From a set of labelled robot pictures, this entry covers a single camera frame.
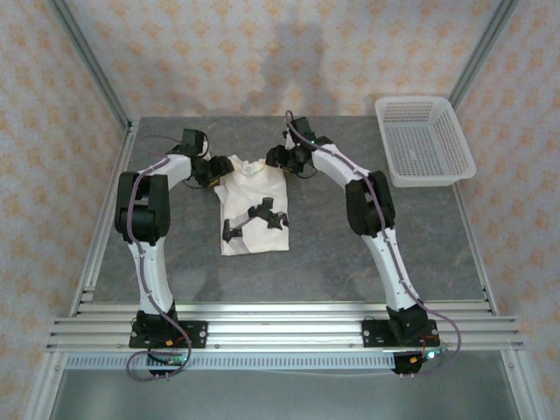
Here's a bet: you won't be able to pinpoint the white t-shirt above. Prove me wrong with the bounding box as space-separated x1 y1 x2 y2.
213 153 292 257

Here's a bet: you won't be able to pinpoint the white perforated plastic basket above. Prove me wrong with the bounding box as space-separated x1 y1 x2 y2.
374 95 478 188

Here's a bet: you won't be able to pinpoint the aluminium mounting rails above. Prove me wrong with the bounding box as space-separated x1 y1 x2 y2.
45 301 525 351

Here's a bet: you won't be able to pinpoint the small controller circuit board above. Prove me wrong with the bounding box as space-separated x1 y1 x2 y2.
148 352 190 368
409 347 452 365

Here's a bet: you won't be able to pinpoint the aluminium frame post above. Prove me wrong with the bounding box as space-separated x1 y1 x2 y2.
448 0 522 109
46 0 135 132

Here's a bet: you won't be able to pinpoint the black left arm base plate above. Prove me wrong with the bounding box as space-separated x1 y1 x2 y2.
129 320 209 350

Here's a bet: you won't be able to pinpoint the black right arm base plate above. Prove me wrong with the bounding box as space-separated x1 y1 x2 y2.
361 318 441 350

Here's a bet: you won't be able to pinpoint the slotted grey cable tray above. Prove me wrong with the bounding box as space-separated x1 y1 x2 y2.
65 353 397 372

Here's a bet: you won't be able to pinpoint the aluminium frame leg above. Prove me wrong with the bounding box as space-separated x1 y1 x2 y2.
24 349 67 420
500 349 550 420

